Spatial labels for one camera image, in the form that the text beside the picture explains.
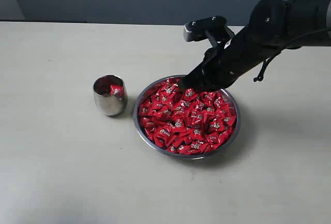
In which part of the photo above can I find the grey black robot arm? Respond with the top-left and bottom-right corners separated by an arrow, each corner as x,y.
179,0 -> 330,93

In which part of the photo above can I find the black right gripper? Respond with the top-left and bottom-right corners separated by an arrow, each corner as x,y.
178,27 -> 278,93

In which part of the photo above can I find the round stainless steel bowl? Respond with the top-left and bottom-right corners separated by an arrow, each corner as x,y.
133,74 -> 242,160

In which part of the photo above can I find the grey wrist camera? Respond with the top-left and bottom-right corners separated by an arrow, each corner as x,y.
184,16 -> 235,48

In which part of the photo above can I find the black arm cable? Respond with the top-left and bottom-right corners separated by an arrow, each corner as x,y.
252,0 -> 331,83

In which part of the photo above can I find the steel cup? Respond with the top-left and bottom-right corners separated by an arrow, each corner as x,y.
93,74 -> 128,116

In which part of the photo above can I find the red wrapped candy pile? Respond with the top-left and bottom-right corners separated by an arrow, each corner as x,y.
138,78 -> 237,155

